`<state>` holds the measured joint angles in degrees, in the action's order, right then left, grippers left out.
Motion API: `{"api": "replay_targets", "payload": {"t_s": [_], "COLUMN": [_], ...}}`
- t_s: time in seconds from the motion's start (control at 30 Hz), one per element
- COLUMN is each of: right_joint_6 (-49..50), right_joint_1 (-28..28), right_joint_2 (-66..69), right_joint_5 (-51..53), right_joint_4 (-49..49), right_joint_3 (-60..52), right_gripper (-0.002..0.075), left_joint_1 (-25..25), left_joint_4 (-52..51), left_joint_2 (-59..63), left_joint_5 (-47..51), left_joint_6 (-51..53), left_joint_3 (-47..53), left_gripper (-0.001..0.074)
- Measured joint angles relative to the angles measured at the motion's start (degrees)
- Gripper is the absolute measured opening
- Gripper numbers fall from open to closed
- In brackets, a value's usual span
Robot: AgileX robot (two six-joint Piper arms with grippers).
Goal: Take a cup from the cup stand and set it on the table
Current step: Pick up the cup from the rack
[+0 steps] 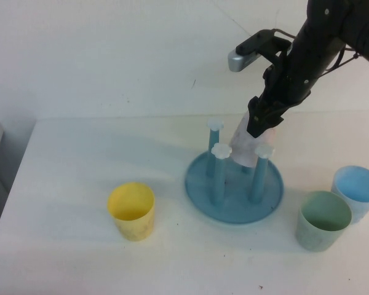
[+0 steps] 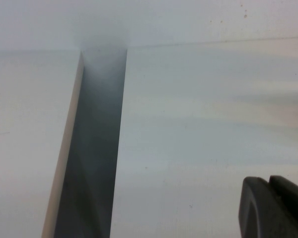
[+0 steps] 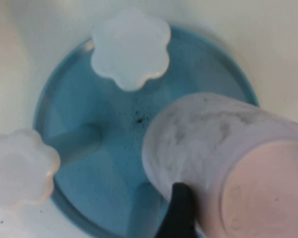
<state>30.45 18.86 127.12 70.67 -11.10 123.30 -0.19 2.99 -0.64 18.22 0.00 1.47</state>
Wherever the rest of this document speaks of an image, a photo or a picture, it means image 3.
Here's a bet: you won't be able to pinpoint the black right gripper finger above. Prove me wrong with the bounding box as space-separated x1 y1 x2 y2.
160 182 198 238

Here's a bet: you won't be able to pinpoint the pink plastic cup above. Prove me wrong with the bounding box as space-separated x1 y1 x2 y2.
141 92 298 238

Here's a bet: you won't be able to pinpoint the blue cup stand white caps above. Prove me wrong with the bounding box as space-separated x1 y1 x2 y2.
0 7 260 238

